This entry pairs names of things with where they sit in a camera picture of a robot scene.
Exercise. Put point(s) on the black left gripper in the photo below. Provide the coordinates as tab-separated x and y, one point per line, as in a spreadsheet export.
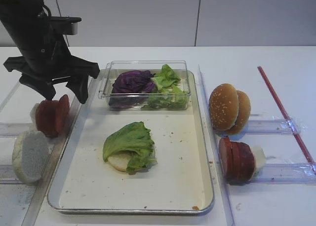
44	53

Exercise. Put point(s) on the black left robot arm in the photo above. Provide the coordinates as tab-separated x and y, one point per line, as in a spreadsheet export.
45	58

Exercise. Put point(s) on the stack of tomato slices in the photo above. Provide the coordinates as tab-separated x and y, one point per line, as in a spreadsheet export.
50	116

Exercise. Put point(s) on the lettuce leaf on bun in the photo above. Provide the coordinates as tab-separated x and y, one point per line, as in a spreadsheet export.
132	136

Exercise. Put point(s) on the green lettuce in container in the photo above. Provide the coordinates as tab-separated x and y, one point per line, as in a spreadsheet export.
167	94

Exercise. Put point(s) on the white pusher block for patties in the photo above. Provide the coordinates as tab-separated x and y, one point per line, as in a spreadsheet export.
259	158

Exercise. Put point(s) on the white pusher block for tomatoes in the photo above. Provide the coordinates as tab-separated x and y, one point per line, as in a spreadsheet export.
33	113

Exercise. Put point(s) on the purple cabbage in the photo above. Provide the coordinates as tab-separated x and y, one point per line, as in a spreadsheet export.
131	82

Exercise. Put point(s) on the clear plastic salad container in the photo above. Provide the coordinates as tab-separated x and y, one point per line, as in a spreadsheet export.
115	68

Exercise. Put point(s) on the white bun bottom upright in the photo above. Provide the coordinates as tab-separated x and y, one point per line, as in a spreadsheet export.
30	152

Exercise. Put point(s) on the metal baking tray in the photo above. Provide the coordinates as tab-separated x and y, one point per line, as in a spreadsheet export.
178	184

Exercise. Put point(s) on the bun bottom on tray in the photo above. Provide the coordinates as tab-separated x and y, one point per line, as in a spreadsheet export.
130	161

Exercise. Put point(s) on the front sesame bun top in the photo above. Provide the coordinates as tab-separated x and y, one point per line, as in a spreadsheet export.
223	106

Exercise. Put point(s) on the sesame bun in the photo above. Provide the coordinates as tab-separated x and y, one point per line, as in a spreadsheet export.
223	106
243	113

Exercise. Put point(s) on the rear sesame bun top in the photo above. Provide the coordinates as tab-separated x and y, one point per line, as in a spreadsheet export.
243	113

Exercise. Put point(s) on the red straw strip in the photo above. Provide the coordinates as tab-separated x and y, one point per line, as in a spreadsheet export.
286	115

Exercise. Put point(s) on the clear far left rail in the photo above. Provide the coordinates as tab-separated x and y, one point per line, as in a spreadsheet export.
9	95

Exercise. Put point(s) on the clear rail under tomatoes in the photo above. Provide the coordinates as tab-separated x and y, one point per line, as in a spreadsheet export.
10	130

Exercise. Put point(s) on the clear rail under white bun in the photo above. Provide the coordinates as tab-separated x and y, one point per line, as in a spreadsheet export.
7	175

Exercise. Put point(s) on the clear long left divider rail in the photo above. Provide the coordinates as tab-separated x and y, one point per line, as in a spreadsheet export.
51	165

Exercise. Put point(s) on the clear long divider rail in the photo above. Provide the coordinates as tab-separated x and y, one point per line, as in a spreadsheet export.
216	162
51	165

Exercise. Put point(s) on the clear long right divider rail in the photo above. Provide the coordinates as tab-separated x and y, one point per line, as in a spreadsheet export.
216	162

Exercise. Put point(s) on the clear rail under buns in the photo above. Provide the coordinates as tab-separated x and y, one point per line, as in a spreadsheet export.
271	127

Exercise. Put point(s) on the clear rail under patties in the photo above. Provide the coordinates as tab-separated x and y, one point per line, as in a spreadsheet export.
295	173

